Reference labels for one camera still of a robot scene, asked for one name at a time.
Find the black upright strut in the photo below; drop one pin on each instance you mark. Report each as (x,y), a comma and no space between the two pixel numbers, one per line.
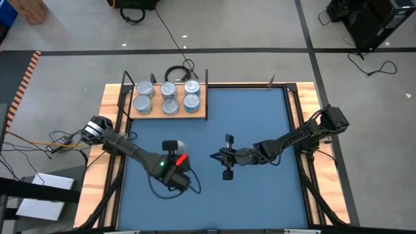
(153,79)

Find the black metal table frame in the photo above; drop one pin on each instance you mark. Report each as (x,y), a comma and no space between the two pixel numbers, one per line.
(253,86)

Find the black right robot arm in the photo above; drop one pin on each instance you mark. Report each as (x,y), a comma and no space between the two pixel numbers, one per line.
(292,139)

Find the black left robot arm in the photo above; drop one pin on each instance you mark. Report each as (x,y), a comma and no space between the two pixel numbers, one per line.
(130,151)

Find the dark blue label tuna can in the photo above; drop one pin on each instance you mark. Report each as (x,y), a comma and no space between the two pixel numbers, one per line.
(168,90)
(170,106)

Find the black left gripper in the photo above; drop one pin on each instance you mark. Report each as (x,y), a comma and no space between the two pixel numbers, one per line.
(180,164)

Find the white mounting bracket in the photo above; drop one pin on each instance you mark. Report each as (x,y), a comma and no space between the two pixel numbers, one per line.
(122,232)
(302,231)

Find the black power adapter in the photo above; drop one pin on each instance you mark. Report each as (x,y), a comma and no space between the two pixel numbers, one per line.
(58,143)

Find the person's hand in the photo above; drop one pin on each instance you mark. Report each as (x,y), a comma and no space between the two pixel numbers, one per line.
(32,11)

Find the green label tuna can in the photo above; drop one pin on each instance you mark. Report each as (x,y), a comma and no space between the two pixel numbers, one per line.
(145,88)
(143,104)

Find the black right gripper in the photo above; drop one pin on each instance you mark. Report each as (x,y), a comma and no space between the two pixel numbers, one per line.
(240,156)

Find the white flat box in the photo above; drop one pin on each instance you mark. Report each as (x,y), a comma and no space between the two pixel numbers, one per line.
(45,196)

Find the black floor equipment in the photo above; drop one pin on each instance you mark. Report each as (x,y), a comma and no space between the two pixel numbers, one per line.
(136,3)

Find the dark floor mat striped edge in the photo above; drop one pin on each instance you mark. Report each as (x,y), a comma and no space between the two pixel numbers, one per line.
(13,74)

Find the wooden shelf black metal frame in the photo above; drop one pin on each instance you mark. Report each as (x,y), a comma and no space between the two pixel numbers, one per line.
(200,113)

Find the black computer case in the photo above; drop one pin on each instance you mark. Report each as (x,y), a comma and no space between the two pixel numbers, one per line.
(373,22)

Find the black metal beam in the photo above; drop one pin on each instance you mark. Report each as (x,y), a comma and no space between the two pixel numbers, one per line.
(39,191)

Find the grey upright strut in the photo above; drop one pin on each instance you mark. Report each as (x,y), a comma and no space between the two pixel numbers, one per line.
(271,82)

